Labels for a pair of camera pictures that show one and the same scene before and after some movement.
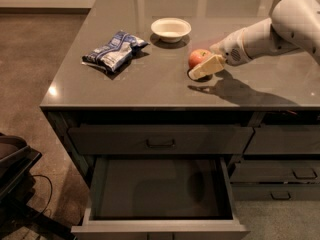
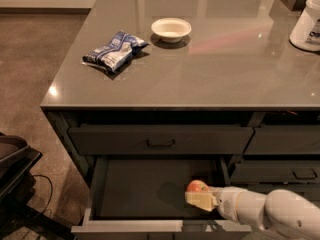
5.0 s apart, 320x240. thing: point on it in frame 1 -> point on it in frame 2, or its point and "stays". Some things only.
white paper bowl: x=170 y=29 stays
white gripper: x=231 y=47 -> x=227 y=200
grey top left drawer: x=158 y=140 stays
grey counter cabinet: x=122 y=89 stays
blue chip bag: x=114 y=53 stays
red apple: x=197 y=56 -> x=197 y=186
